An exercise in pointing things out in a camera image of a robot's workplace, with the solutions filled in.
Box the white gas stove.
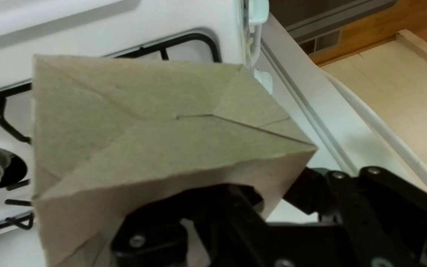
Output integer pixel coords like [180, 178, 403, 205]
[0, 0, 352, 267]

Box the white stove knob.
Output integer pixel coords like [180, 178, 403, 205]
[243, 0, 271, 27]

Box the brown paper takeout box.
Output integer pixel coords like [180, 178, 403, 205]
[31, 53, 320, 267]

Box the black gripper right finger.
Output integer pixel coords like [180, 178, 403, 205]
[281, 165, 427, 267]

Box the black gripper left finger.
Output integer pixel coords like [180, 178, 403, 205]
[108, 182, 293, 267]

